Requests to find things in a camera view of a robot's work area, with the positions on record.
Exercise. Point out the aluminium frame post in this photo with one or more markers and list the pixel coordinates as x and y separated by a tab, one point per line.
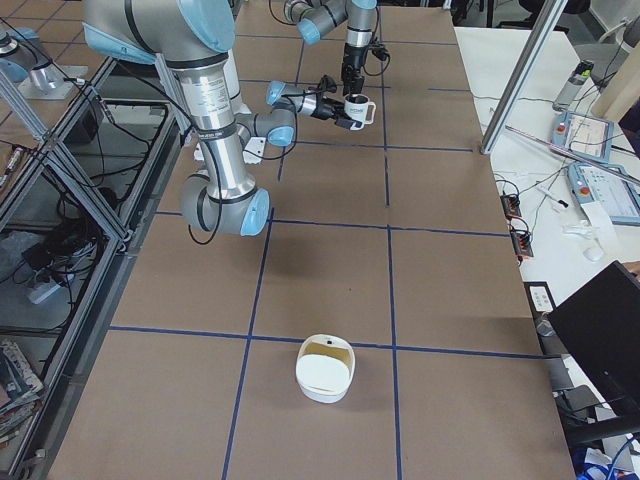
542	29

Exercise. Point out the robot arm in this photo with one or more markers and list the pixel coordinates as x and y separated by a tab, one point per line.
195	39
315	19

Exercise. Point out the near teach pendant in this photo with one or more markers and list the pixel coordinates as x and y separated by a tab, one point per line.
620	199

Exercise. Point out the stack of books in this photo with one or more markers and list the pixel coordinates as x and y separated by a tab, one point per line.
21	389

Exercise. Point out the far teach pendant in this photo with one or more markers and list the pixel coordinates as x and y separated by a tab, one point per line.
588	137

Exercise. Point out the orange circuit board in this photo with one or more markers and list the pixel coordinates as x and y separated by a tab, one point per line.
522	243
511	205

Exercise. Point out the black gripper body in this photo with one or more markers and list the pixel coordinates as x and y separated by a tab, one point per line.
351	59
325	107

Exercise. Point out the white oval bowl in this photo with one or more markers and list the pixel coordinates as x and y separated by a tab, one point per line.
325	368

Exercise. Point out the aluminium frame rack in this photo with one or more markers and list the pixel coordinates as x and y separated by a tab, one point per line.
74	213

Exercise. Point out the white ribbed mug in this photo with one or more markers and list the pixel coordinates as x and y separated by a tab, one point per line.
360	107

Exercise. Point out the black laptop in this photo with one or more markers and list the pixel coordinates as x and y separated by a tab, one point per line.
599	327

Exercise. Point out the teach pendant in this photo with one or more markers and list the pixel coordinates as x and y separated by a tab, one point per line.
588	137
620	199

